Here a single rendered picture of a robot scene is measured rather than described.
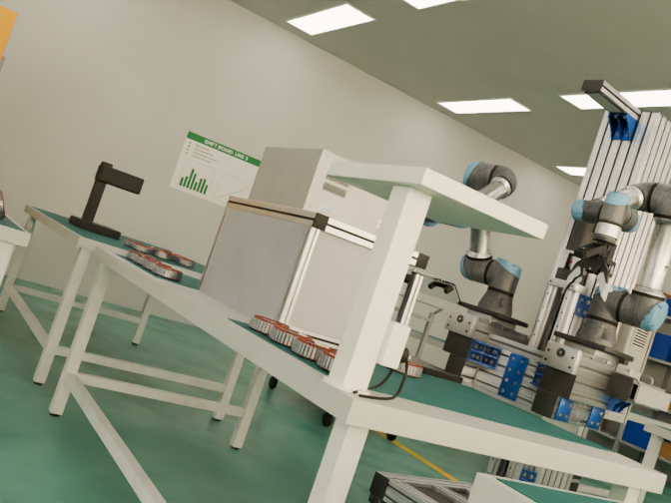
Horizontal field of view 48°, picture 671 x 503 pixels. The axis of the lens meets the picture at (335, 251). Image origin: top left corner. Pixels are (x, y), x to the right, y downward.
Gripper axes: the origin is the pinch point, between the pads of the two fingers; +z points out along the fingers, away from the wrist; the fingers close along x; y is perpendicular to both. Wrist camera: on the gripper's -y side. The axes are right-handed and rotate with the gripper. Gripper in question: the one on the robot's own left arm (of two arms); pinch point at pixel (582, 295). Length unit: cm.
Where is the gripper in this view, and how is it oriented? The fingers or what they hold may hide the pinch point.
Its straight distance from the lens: 251.4
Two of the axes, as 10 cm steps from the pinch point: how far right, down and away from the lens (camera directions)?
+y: 7.2, 2.7, 6.4
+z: -3.2, 9.5, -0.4
